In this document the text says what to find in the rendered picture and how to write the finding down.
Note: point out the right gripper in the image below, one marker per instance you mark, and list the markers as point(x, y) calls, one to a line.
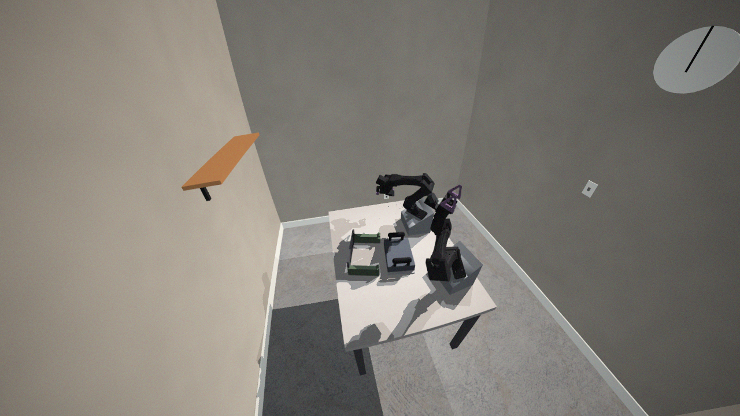
point(384, 191)

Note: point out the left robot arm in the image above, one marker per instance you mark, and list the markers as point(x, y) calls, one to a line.
point(442, 263)

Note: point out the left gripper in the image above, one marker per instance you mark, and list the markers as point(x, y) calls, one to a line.
point(447, 206)

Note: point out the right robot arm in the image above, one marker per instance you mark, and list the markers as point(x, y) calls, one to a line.
point(393, 180)

